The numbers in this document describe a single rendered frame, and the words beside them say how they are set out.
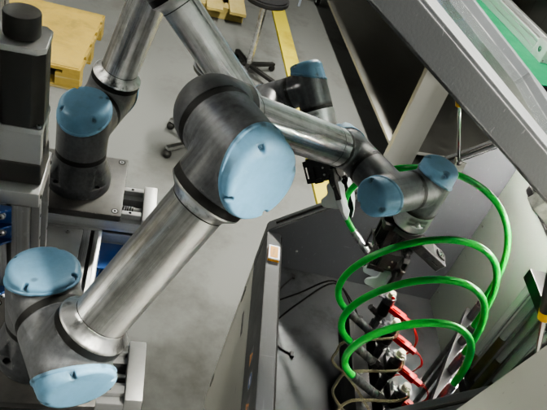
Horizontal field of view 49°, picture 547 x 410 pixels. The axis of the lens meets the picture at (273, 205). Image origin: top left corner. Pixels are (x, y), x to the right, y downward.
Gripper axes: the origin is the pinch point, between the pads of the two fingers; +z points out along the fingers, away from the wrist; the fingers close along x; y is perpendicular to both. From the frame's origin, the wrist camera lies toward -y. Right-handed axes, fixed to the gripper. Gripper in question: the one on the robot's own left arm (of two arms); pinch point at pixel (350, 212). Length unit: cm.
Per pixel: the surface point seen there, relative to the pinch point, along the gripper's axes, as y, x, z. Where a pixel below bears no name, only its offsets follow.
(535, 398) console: -40, 37, 26
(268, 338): 20.3, 15.1, 23.3
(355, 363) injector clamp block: 3.6, 8.2, 32.8
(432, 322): -23.7, 26.8, 17.2
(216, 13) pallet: 221, -294, -136
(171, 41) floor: 223, -229, -112
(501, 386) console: -34, 32, 26
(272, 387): 15.5, 24.4, 30.8
